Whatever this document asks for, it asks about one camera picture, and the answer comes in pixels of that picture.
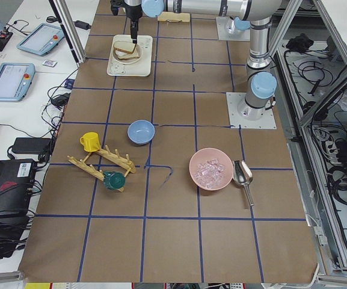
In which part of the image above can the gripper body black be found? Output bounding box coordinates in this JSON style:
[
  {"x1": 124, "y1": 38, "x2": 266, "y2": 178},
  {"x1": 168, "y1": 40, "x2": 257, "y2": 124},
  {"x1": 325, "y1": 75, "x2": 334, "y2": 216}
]
[{"x1": 110, "y1": 0, "x2": 142, "y2": 20}]

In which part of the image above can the bread slice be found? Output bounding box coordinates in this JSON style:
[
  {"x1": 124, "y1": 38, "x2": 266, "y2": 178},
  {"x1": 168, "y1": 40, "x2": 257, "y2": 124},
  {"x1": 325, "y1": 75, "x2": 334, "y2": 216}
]
[
  {"x1": 114, "y1": 50, "x2": 140, "y2": 61},
  {"x1": 114, "y1": 40, "x2": 137, "y2": 54}
]

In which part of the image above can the cream round plate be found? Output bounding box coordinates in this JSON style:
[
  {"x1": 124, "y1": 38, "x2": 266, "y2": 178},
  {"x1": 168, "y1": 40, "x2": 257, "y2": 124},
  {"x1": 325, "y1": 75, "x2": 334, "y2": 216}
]
[{"x1": 112, "y1": 40, "x2": 143, "y2": 63}]

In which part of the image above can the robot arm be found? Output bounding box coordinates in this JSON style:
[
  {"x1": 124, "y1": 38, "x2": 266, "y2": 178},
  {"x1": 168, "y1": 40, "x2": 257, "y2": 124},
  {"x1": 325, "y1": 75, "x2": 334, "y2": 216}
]
[{"x1": 110, "y1": 1, "x2": 281, "y2": 122}]

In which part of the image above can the wooden cutting board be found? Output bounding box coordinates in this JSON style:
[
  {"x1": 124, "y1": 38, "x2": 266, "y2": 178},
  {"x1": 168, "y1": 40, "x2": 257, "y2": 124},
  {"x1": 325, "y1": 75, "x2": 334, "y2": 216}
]
[{"x1": 158, "y1": 11, "x2": 190, "y2": 23}]

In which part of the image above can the black power adapter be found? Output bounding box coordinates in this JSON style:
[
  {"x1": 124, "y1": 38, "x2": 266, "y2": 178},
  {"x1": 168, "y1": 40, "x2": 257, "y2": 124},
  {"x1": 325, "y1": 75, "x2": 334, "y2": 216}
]
[{"x1": 74, "y1": 20, "x2": 91, "y2": 30}]

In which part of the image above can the teach pendant far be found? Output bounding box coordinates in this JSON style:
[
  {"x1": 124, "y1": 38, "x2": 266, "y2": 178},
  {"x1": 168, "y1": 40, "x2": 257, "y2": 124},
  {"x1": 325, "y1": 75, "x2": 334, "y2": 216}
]
[{"x1": 17, "y1": 23, "x2": 64, "y2": 55}]

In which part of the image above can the teach pendant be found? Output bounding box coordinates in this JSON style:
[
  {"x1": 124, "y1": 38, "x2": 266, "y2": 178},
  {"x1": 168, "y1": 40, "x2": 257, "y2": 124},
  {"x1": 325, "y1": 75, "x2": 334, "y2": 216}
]
[
  {"x1": 17, "y1": 23, "x2": 64, "y2": 55},
  {"x1": 0, "y1": 63, "x2": 35, "y2": 102}
]

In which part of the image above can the blue bowl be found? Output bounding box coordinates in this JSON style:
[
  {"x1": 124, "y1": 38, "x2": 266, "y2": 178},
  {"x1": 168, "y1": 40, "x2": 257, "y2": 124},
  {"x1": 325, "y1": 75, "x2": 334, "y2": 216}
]
[{"x1": 127, "y1": 120, "x2": 155, "y2": 145}]

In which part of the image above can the yellow cup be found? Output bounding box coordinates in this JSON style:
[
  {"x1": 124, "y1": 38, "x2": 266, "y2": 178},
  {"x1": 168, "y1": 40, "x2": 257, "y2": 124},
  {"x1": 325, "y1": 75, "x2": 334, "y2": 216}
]
[{"x1": 79, "y1": 132, "x2": 101, "y2": 152}]

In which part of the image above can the teach pendant near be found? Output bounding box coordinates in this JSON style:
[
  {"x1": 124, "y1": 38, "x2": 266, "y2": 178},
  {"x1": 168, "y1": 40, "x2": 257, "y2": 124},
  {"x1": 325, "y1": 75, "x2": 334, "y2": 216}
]
[{"x1": 0, "y1": 63, "x2": 35, "y2": 102}]

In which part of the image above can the wooden dish rack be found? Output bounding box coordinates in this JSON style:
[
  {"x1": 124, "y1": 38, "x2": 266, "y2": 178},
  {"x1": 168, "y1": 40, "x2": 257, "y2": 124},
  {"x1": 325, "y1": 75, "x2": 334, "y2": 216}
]
[{"x1": 67, "y1": 144, "x2": 137, "y2": 192}]

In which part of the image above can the dark green cup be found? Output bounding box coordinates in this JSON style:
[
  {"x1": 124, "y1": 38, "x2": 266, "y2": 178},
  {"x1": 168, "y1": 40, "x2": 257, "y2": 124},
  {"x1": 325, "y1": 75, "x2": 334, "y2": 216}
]
[{"x1": 103, "y1": 171, "x2": 126, "y2": 190}]

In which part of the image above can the pink bowl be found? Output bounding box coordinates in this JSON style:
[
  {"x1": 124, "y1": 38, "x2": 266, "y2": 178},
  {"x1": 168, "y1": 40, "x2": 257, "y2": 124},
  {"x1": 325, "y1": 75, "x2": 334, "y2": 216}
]
[{"x1": 189, "y1": 148, "x2": 234, "y2": 191}]

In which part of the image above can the metal spoon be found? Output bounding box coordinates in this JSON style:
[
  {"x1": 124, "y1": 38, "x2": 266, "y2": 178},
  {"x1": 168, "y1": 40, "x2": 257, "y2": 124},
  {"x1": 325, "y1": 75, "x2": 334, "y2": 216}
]
[{"x1": 233, "y1": 160, "x2": 254, "y2": 207}]

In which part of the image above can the black laptop computer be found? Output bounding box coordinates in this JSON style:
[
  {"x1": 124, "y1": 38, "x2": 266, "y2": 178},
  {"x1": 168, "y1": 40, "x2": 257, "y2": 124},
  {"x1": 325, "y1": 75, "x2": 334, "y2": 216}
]
[{"x1": 0, "y1": 158, "x2": 37, "y2": 217}]

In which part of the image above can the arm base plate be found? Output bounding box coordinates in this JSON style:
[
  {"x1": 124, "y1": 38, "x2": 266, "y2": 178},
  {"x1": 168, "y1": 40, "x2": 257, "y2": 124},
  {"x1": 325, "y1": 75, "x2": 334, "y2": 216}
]
[
  {"x1": 216, "y1": 17, "x2": 251, "y2": 42},
  {"x1": 226, "y1": 92, "x2": 277, "y2": 129}
]

